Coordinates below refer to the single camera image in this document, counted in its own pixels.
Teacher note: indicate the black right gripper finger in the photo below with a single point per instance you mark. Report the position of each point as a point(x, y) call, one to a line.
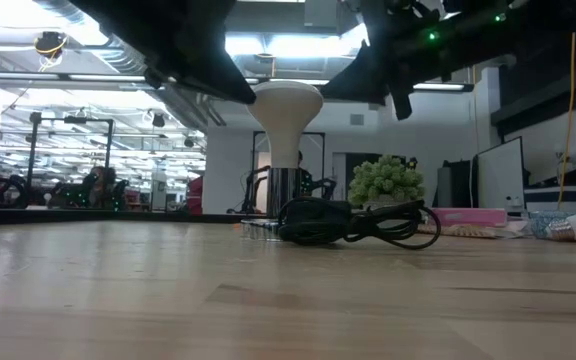
point(402, 102)
point(360, 75)

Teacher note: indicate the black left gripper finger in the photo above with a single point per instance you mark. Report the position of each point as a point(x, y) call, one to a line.
point(218, 75)

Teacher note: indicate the large white flood lightbulb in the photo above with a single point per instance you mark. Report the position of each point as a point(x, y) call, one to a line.
point(284, 120)

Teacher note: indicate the chrome lamp socket base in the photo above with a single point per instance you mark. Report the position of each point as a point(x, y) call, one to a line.
point(282, 195)

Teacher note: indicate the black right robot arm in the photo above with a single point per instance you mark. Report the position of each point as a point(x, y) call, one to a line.
point(528, 30)

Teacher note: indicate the green artificial plant in pot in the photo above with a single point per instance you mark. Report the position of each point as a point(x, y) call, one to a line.
point(388, 180)

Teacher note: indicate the black ceiling device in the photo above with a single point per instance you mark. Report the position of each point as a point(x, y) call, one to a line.
point(50, 44)

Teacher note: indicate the person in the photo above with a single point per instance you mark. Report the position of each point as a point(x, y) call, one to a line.
point(99, 185)
point(304, 175)

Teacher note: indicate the long black light bar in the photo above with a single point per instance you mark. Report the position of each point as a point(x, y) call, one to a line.
point(43, 76)

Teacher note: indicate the pink pencil case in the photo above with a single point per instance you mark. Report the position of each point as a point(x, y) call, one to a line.
point(468, 216)

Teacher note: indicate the blue round speckled sponge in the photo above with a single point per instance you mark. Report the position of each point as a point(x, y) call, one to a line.
point(543, 222)

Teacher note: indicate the white board with black frame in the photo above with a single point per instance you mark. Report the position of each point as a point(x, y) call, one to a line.
point(500, 175)

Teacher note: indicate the black aluminium table frame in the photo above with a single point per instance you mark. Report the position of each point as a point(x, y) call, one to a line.
point(118, 216)

